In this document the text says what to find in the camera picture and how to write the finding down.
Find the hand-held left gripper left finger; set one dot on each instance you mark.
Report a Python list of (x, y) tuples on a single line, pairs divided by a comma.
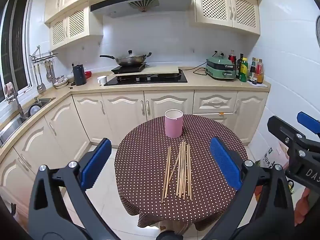
[(96, 163)]

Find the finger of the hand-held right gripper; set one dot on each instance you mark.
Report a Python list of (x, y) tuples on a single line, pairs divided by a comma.
[(280, 130), (308, 121)]

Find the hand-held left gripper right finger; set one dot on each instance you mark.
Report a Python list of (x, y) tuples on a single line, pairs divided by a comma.
[(225, 165)]

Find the bundle of wooden chopsticks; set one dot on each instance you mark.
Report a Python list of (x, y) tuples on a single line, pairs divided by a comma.
[(183, 170)]

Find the pink chopstick holder cup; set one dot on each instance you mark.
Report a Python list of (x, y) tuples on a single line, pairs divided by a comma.
[(173, 123)]

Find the person's right hand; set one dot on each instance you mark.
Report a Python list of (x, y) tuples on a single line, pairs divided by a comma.
[(302, 205)]

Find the white rice bag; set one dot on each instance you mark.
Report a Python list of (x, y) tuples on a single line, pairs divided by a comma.
[(273, 156)]

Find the brown polka dot tablecloth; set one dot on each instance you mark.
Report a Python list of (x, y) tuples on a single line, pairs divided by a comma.
[(145, 160)]

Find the red label sauce bottle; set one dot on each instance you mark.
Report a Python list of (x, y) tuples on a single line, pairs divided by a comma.
[(260, 73)]

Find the dark soy sauce bottle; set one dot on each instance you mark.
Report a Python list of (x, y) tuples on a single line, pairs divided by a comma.
[(252, 70)]

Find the green bottle yellow cap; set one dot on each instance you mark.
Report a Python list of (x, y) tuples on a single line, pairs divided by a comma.
[(243, 72)]

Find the dark oil bottle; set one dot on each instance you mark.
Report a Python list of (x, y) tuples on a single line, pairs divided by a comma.
[(239, 67)]

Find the steel plate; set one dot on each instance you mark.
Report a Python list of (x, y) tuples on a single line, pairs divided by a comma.
[(34, 109)]

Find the steel sink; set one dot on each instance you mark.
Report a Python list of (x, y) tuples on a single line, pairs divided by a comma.
[(37, 106)]

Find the white mug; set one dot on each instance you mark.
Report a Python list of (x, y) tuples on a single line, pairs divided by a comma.
[(102, 80)]

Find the green multi cooker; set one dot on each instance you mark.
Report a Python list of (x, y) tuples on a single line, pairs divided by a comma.
[(220, 67)]

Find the stack of bowls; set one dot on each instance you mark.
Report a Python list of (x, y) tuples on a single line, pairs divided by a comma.
[(60, 82)]

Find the black knife block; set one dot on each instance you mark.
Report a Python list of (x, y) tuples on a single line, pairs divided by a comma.
[(80, 76)]

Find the red bowl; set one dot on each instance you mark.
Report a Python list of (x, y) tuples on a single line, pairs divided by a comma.
[(88, 74)]

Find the beige kitchen countertop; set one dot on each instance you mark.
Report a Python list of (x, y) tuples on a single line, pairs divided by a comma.
[(150, 89)]

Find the steel ladle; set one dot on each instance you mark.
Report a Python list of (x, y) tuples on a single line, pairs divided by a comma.
[(49, 73), (40, 86)]

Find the steel faucet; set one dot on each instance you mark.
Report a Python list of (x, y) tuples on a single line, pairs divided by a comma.
[(18, 105)]

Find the black induction cooker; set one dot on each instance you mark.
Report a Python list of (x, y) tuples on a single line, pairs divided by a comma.
[(127, 69)]

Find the black glass gas hob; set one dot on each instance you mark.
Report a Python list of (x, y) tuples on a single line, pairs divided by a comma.
[(160, 80)]

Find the steel wok with lid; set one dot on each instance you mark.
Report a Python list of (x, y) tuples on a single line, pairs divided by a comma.
[(130, 60)]

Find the pink cloth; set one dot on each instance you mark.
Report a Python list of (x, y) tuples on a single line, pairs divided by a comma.
[(9, 89)]

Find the kitchen window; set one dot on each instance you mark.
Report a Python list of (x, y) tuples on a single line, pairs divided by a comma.
[(15, 47)]

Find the wall utensil rack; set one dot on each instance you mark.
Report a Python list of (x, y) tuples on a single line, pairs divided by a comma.
[(42, 55)]

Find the cream lattice wall cabinet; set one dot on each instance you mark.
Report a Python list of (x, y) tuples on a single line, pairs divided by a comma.
[(75, 27), (225, 7)]

